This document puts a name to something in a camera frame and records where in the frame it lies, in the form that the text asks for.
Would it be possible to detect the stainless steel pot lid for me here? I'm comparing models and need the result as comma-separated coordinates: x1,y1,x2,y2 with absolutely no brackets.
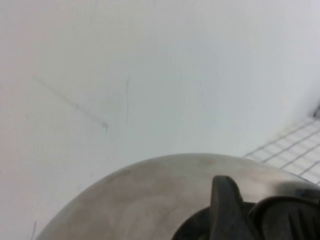
34,152,320,240

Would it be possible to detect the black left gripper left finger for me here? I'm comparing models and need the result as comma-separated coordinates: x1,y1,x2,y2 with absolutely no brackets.
210,175,256,240

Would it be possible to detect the white black-grid tablecloth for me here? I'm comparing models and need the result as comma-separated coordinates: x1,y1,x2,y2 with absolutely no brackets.
241,116,320,186

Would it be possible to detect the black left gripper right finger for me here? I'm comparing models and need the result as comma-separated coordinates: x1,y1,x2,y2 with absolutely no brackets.
249,189,320,240

